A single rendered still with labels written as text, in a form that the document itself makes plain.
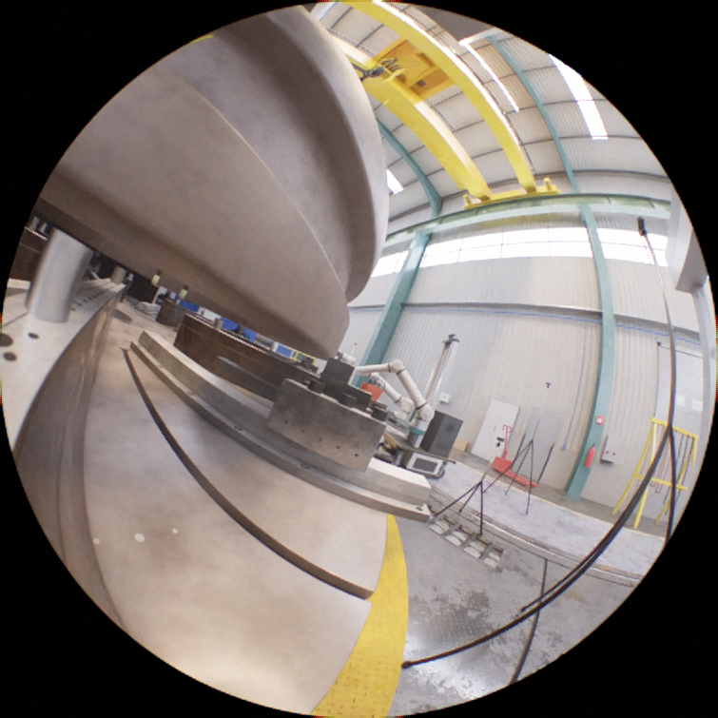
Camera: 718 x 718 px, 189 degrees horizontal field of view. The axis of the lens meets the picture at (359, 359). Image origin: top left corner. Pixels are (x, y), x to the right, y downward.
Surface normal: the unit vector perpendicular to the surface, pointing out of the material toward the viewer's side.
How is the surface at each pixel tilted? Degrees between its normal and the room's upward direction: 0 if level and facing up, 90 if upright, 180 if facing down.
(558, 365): 90
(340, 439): 90
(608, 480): 90
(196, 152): 90
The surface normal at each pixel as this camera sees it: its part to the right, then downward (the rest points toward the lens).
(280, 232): 0.88, 0.34
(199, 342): 0.31, 0.03
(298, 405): -0.04, -0.13
